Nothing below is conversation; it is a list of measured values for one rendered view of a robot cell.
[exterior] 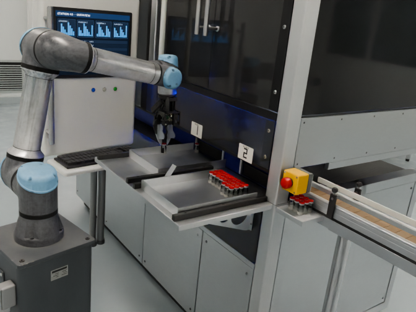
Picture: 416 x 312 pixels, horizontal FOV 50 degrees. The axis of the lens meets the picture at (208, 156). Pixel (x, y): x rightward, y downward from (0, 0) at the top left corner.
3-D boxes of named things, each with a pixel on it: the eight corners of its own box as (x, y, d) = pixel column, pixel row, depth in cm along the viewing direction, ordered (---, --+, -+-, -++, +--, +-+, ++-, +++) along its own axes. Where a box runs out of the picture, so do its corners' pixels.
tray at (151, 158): (192, 149, 217) (193, 142, 216) (225, 166, 197) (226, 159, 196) (129, 156, 197) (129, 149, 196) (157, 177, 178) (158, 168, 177)
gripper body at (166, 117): (163, 127, 175) (164, 97, 171) (153, 122, 181) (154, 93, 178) (180, 126, 179) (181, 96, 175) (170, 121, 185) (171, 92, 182)
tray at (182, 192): (215, 176, 184) (216, 168, 183) (255, 200, 164) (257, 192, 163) (140, 188, 165) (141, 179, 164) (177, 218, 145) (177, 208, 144)
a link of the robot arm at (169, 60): (152, 54, 172) (170, 53, 177) (151, 82, 175) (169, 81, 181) (164, 56, 166) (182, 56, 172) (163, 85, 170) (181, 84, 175)
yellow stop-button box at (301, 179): (294, 185, 162) (298, 166, 159) (309, 192, 156) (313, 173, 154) (280, 188, 157) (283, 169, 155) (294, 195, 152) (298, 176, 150)
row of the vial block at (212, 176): (211, 181, 178) (212, 170, 177) (239, 198, 165) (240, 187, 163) (207, 182, 177) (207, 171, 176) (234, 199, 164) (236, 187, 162)
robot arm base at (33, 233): (27, 252, 134) (26, 223, 131) (5, 233, 143) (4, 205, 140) (72, 238, 145) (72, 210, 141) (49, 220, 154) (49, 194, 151)
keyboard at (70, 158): (128, 148, 232) (128, 143, 231) (143, 156, 222) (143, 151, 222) (53, 160, 206) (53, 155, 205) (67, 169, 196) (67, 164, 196)
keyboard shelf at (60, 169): (121, 147, 242) (121, 142, 241) (150, 163, 223) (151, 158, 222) (39, 159, 213) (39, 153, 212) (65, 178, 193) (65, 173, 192)
